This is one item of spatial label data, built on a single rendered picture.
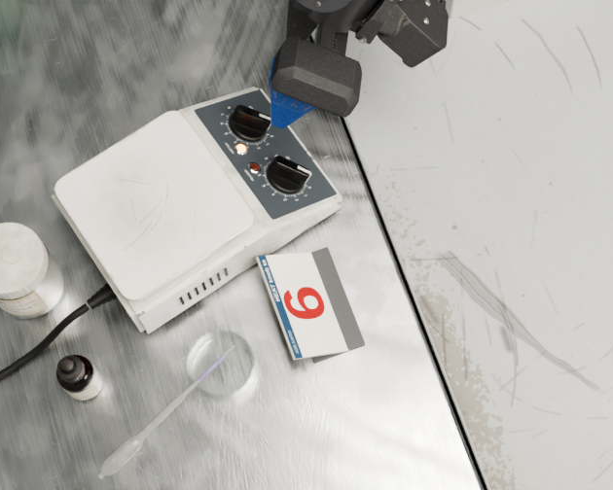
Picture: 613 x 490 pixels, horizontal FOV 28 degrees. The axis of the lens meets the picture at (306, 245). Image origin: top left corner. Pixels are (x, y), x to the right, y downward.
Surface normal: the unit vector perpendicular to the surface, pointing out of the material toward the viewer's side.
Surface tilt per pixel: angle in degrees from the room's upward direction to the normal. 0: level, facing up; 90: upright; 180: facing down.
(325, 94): 69
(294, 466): 0
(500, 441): 0
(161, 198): 0
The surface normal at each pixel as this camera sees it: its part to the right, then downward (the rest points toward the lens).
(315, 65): 0.39, -0.55
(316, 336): 0.59, -0.45
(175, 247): -0.03, -0.32
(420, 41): -0.12, 0.78
